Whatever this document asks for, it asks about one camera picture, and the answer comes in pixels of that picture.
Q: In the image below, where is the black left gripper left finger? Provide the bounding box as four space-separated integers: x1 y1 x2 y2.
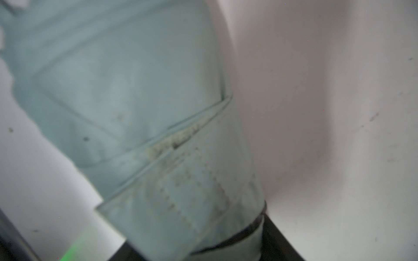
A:
108 241 146 261

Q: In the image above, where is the mint green umbrella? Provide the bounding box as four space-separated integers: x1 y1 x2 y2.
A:
1 1 266 261

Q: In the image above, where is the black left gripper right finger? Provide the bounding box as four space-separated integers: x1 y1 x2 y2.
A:
260 214 305 261

